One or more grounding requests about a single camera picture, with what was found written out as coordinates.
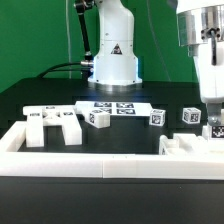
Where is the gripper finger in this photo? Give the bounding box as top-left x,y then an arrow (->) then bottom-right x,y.
206,103 -> 222,126

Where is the white chair seat piece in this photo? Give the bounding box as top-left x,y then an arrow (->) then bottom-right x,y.
159,133 -> 224,156

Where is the black hose behind robot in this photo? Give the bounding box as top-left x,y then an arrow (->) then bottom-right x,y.
73,0 -> 98,68

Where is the white chair back piece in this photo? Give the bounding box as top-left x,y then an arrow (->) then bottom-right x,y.
23,105 -> 82,147

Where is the white U-shaped fence frame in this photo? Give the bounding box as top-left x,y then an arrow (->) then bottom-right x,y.
0,121 -> 224,180

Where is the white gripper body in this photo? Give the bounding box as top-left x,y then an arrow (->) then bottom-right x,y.
189,43 -> 224,104

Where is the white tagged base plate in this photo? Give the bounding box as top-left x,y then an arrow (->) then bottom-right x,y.
75,101 -> 152,117

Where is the black cable on table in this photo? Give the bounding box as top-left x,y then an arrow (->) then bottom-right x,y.
36,62 -> 93,79

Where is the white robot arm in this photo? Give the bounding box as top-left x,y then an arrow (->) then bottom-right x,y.
88,0 -> 224,126

